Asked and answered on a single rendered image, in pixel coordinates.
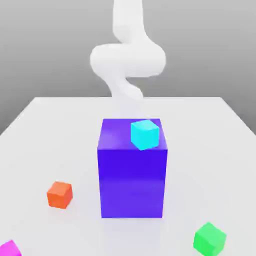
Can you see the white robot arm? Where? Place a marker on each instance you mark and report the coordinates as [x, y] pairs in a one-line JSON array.
[[128, 60]]

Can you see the small cyan cube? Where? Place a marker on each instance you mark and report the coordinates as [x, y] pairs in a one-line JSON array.
[[144, 135]]

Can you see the small orange cube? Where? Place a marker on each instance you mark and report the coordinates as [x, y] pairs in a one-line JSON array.
[[59, 195]]

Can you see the small green cube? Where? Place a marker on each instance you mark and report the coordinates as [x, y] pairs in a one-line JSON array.
[[209, 239]]

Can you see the small magenta cube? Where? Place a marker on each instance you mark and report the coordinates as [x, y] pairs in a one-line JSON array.
[[9, 249]]

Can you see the large purple box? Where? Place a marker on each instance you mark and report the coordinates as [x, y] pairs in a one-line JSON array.
[[132, 180]]

